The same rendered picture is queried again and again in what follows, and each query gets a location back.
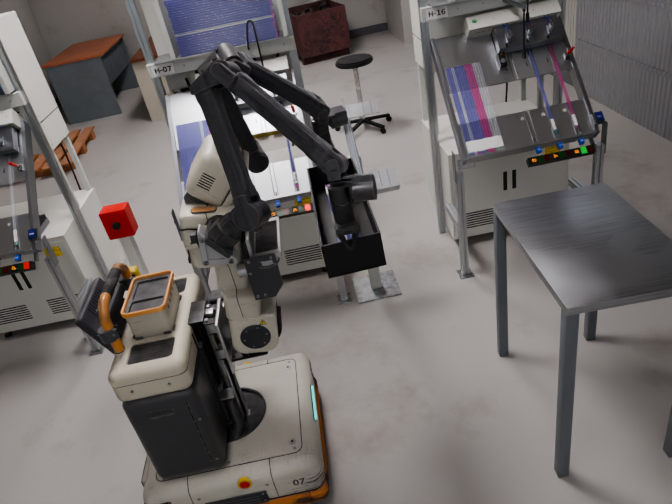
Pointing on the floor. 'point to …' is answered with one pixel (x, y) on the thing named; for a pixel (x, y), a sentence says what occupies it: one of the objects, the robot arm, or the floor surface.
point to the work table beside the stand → (581, 273)
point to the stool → (360, 86)
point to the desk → (91, 78)
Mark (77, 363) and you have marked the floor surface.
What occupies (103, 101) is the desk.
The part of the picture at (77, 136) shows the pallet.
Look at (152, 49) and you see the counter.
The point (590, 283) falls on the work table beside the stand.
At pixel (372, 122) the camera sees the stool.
